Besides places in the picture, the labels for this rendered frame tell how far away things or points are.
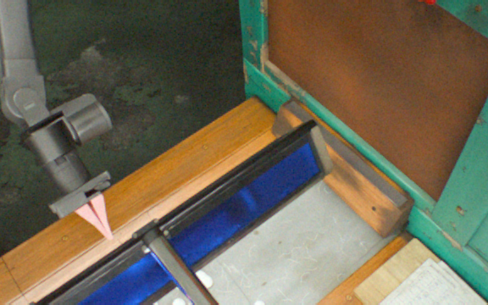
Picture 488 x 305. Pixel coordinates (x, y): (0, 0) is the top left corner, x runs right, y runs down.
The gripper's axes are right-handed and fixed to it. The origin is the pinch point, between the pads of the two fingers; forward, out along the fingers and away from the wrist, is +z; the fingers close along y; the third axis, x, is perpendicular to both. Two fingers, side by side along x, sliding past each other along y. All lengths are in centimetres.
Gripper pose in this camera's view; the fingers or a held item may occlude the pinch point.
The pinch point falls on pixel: (108, 235)
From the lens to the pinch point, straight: 91.0
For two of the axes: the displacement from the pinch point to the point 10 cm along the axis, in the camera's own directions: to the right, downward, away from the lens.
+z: 5.0, 8.5, 1.6
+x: -3.8, 0.4, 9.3
